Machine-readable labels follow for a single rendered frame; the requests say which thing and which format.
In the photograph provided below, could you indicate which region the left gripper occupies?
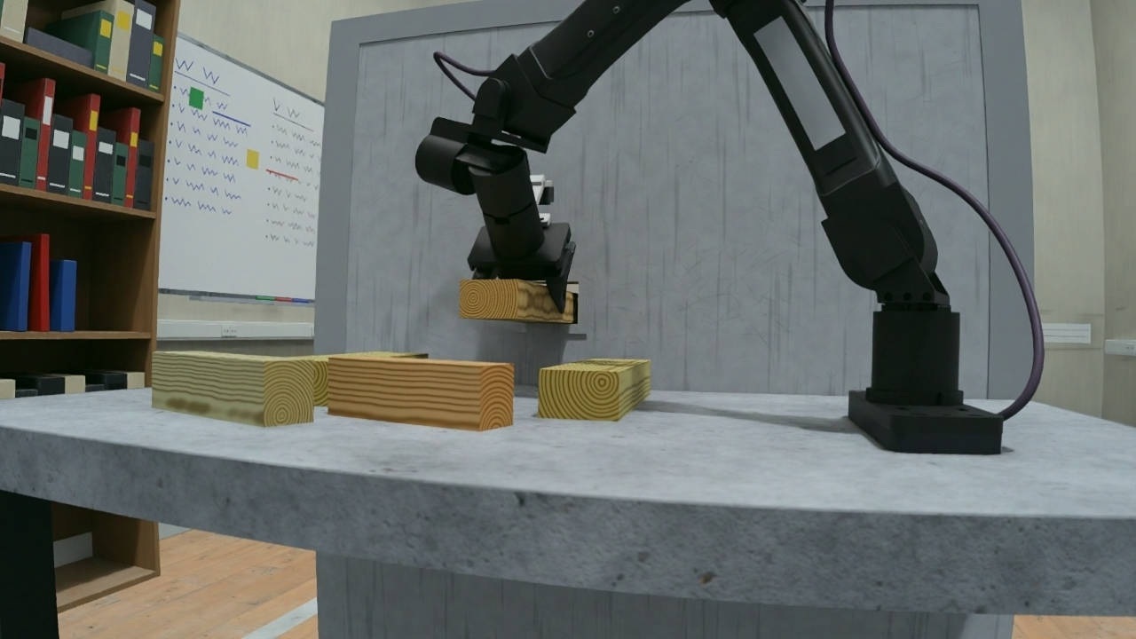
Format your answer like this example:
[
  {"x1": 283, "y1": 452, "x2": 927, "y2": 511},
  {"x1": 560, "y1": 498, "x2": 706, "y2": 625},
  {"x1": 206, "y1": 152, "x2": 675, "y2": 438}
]
[{"x1": 467, "y1": 175, "x2": 576, "y2": 313}]

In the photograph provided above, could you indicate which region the light wood block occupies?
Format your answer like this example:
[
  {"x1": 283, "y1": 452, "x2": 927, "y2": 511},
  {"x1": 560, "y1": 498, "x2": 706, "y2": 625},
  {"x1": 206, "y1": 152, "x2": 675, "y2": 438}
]
[
  {"x1": 290, "y1": 351, "x2": 429, "y2": 407},
  {"x1": 538, "y1": 359, "x2": 651, "y2": 422}
]

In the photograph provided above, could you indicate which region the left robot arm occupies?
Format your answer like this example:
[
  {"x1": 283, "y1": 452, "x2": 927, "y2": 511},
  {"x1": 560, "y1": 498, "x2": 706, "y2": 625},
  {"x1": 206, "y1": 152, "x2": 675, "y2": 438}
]
[{"x1": 415, "y1": 0, "x2": 1004, "y2": 434}]

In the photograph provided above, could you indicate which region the brown wooden block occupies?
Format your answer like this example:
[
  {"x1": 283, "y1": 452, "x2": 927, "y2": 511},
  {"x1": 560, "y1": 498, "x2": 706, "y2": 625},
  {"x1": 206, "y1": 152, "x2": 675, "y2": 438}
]
[{"x1": 327, "y1": 356, "x2": 513, "y2": 432}]

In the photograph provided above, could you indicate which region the grey panel wall with small slot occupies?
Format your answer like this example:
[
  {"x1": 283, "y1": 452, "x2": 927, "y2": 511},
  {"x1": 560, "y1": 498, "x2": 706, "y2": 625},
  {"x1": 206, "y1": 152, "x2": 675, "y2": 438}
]
[{"x1": 314, "y1": 0, "x2": 1034, "y2": 639}]

